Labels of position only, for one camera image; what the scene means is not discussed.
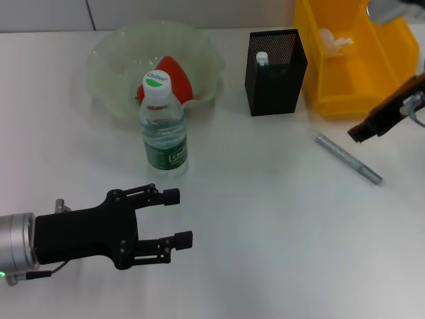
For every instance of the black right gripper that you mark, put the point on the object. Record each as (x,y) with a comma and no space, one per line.
(395,106)

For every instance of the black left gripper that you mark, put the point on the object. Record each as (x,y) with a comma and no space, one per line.
(83,236)

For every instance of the grey glitter pen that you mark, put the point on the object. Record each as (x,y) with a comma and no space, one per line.
(345,156)

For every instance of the clear water bottle green label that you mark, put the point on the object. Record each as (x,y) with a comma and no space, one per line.
(162,133)

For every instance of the white paper ball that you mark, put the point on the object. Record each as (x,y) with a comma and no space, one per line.
(335,43)

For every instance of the mint green utility knife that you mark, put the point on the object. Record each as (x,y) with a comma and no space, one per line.
(262,58)

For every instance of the red-orange wrinkled orange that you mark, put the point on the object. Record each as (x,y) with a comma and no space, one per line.
(177,76)

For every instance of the black mesh pen holder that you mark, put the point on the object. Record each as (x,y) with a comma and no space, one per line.
(285,93)

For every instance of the pale green glass fruit plate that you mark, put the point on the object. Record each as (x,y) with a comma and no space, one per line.
(113,56)

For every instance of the yellow plastic bin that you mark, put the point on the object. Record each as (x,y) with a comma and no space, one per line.
(365,83)

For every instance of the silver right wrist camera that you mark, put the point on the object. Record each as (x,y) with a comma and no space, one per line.
(382,11)

